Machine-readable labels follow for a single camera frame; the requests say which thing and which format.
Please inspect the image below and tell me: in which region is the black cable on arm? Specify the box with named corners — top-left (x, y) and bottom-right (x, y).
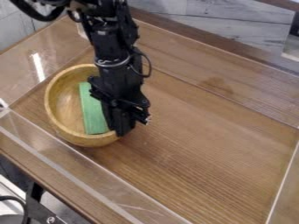
top-left (127, 46), bottom-right (154, 79)

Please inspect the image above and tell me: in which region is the brown wooden bowl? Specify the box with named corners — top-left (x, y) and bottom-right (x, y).
top-left (44, 64), bottom-right (118, 148)

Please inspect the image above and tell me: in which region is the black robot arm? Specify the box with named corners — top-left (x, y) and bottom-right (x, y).
top-left (9, 0), bottom-right (151, 137)

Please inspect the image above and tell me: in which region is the black floor cable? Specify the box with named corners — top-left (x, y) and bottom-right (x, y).
top-left (0, 194), bottom-right (33, 224)

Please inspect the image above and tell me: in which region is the green rectangular block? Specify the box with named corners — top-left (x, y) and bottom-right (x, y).
top-left (79, 82), bottom-right (108, 135)

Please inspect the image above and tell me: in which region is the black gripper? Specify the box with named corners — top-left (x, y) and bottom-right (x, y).
top-left (88, 59), bottom-right (151, 137)

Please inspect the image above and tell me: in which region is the clear acrylic tray wall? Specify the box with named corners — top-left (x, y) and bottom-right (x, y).
top-left (0, 10), bottom-right (299, 224)

